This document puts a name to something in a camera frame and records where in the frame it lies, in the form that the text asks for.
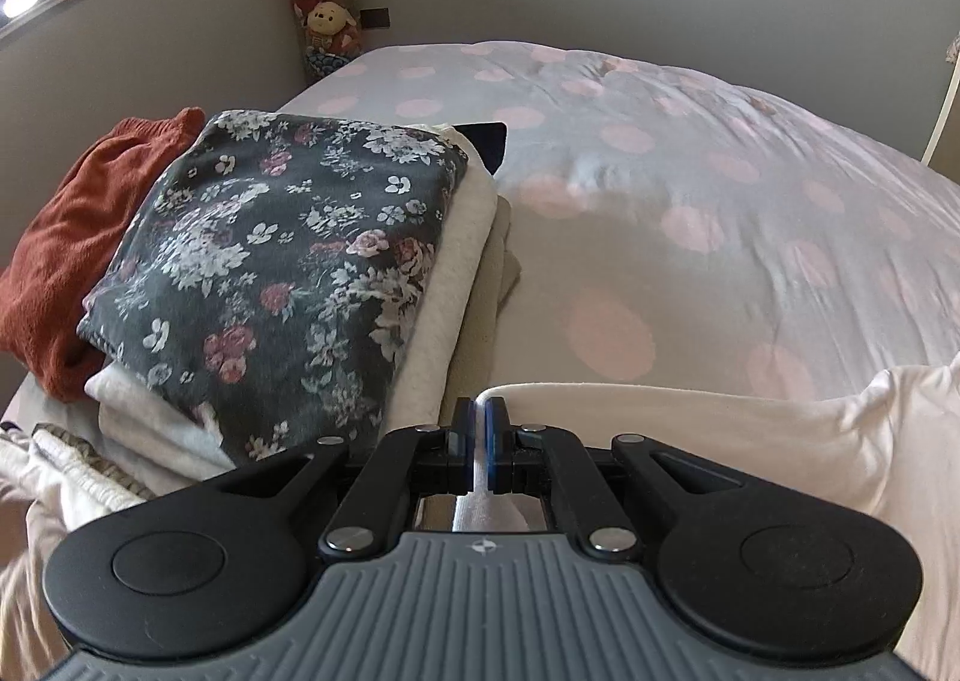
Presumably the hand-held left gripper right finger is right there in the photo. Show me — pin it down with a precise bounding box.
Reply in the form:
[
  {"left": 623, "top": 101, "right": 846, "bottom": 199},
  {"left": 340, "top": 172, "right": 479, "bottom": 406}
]
[{"left": 484, "top": 397, "right": 741, "bottom": 563}]

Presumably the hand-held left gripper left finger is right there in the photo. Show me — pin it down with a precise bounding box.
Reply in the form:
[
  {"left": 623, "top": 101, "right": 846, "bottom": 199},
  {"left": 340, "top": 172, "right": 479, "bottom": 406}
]
[{"left": 223, "top": 397, "right": 478, "bottom": 563}]

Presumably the white sweatshirt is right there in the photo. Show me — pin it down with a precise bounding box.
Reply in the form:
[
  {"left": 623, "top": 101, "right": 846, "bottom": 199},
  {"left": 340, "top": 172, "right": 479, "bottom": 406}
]
[{"left": 450, "top": 362, "right": 960, "bottom": 668}]

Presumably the beige folded garment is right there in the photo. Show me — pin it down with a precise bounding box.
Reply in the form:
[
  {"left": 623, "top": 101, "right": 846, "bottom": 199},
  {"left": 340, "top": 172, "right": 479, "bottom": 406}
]
[{"left": 469, "top": 192, "right": 524, "bottom": 386}]

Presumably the cream folded garment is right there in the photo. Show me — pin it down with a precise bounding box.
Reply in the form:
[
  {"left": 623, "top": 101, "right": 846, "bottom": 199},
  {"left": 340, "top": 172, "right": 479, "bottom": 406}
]
[{"left": 84, "top": 123, "right": 500, "bottom": 485}]

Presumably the dark floral garment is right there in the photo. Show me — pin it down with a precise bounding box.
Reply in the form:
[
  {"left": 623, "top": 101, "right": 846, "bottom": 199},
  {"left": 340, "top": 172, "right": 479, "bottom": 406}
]
[{"left": 77, "top": 110, "right": 470, "bottom": 473}]

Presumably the black folded cloth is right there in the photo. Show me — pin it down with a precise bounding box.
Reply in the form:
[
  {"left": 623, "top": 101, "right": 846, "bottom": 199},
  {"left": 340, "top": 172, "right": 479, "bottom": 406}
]
[{"left": 453, "top": 120, "right": 510, "bottom": 174}]

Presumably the pink polka dot bed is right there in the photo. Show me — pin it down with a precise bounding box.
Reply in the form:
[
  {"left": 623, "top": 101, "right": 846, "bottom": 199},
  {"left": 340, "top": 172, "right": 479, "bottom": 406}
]
[{"left": 0, "top": 40, "right": 960, "bottom": 681}]

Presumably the cream knit garment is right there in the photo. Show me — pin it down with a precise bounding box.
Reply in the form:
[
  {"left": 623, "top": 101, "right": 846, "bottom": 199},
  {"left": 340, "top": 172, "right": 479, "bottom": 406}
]
[{"left": 0, "top": 421, "right": 160, "bottom": 526}]

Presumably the rust red garment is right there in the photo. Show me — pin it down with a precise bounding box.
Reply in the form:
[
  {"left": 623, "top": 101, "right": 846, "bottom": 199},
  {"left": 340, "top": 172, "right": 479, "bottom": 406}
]
[{"left": 0, "top": 106, "right": 208, "bottom": 404}]

